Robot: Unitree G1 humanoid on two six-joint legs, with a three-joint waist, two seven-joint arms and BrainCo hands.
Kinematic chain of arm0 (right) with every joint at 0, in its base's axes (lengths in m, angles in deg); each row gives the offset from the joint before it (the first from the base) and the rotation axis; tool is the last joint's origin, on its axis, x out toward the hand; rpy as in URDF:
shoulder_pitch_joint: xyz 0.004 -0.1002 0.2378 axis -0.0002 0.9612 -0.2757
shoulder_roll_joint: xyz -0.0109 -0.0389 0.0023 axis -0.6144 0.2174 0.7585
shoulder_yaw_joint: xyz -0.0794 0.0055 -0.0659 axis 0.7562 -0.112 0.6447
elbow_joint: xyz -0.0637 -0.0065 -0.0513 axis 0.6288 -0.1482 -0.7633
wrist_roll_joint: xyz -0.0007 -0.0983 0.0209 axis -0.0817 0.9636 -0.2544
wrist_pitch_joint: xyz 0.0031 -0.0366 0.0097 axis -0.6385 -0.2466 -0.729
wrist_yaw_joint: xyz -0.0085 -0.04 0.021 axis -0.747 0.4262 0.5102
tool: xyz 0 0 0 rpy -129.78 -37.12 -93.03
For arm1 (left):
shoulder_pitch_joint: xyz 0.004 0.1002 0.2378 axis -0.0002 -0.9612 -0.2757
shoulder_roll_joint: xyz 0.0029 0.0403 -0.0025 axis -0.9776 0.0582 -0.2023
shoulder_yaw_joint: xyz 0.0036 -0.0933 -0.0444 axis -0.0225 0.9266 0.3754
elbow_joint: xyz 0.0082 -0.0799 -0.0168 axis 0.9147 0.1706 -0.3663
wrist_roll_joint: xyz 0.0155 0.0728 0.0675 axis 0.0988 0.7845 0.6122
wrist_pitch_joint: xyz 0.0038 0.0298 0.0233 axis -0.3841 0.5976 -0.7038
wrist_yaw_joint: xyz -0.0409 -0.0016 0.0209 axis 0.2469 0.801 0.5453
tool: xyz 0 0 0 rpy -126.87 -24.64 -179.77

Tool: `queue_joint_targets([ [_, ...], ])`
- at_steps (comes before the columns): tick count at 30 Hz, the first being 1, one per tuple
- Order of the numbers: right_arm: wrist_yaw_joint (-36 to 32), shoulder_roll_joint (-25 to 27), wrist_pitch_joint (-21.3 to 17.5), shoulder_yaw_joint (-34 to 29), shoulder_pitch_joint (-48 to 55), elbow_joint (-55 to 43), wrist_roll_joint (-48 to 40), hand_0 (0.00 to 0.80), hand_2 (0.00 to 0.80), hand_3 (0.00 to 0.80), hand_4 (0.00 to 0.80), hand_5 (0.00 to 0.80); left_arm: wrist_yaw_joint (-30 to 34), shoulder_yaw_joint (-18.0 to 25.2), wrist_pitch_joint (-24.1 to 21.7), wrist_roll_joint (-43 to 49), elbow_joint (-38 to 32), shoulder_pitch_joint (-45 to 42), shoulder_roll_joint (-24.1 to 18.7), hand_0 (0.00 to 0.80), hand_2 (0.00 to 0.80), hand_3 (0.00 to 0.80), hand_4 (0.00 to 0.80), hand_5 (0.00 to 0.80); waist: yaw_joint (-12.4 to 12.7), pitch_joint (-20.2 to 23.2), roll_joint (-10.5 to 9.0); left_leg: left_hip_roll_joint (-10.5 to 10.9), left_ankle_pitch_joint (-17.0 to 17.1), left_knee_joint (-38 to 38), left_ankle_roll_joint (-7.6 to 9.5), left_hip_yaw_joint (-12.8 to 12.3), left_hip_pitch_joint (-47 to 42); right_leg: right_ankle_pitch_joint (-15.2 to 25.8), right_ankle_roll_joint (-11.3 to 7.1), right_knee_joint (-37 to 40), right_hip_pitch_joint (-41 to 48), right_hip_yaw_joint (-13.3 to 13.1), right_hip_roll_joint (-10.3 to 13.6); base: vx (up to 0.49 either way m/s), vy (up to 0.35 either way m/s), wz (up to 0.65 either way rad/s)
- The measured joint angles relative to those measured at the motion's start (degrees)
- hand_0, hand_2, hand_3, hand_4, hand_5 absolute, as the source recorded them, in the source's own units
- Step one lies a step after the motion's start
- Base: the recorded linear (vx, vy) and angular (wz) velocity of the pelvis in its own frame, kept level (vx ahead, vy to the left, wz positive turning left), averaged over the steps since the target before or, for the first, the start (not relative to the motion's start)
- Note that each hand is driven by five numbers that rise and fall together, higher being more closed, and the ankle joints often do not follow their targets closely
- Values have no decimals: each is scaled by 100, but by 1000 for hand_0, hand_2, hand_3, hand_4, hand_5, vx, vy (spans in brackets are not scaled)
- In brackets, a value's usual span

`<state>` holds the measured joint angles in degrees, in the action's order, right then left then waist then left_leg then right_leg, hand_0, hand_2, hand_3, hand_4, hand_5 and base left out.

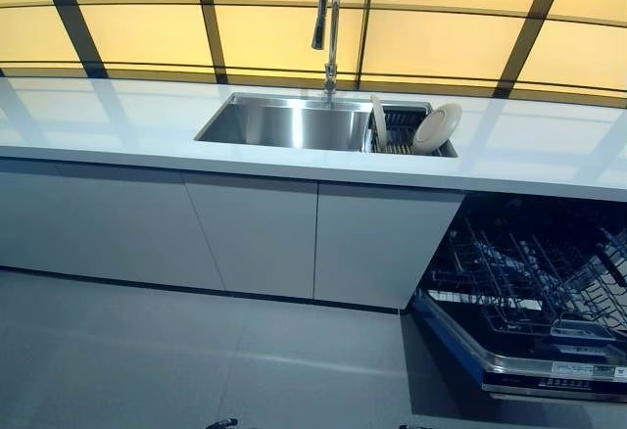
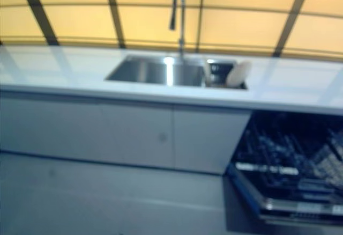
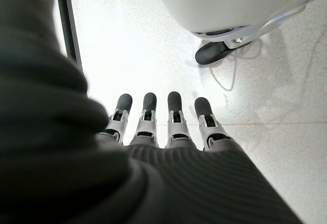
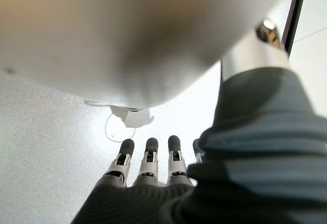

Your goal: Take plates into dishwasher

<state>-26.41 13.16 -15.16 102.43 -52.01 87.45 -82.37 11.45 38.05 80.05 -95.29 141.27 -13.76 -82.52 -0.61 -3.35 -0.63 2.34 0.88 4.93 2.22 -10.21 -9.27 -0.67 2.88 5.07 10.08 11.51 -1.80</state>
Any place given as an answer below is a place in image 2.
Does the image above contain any cream ceramic plate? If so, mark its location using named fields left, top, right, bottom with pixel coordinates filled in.
left=203, top=59, right=212, bottom=87
left=226, top=61, right=253, bottom=86

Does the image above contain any narrow white cabinet door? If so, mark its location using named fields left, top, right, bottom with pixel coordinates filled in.
left=173, top=105, right=252, bottom=176

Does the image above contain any dark window frame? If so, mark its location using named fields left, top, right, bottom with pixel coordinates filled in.
left=0, top=0, right=343, bottom=58

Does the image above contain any chrome kitchen faucet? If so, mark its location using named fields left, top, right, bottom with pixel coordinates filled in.
left=168, top=0, right=187, bottom=59

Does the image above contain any dishwasher wire rack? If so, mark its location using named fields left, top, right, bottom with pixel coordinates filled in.
left=232, top=112, right=343, bottom=193

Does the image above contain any black dish drying rack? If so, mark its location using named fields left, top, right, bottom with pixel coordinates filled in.
left=204, top=58, right=248, bottom=90

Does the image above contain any stainless steel sink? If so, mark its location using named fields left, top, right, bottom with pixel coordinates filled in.
left=103, top=54, right=249, bottom=91

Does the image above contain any dishwasher wire mesh basket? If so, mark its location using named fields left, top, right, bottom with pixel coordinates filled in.
left=312, top=137, right=343, bottom=177

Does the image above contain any wide white cabinet door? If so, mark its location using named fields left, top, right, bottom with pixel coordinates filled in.
left=0, top=90, right=174, bottom=167

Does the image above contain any dishwasher door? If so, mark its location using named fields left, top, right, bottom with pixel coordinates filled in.
left=227, top=162, right=343, bottom=225

